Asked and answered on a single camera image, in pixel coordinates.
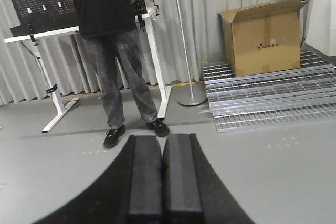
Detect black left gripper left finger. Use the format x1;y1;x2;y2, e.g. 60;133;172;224
128;135;162;223

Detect black pegboard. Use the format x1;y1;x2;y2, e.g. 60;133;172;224
12;0;136;38

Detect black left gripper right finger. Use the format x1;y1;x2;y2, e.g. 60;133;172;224
163;134;203;223

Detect person in black clothes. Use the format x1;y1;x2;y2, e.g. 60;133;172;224
70;0;170;149

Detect white standing desk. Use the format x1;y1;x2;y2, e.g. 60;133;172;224
4;7;173;133

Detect steel floor gratings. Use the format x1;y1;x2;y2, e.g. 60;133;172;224
203;45;335;133

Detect brown cardboard box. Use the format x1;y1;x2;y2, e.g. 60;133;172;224
219;0;310;77

